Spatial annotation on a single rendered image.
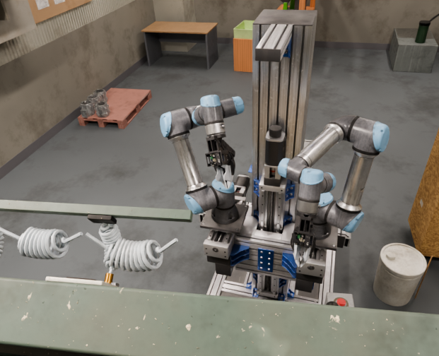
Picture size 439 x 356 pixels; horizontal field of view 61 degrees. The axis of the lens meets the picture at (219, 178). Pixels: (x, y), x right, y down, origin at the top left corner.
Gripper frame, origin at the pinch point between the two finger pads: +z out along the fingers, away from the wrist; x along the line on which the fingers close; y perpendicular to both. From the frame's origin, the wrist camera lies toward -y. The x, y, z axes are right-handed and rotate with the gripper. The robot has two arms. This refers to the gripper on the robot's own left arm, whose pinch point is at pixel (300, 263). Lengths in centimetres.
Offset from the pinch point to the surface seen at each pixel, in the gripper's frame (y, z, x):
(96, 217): 75, -29, -36
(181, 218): 72, -31, -20
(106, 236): 73, -25, -36
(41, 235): 76, -24, -49
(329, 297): -37.6, 28.3, 13.6
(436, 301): -160, 69, 94
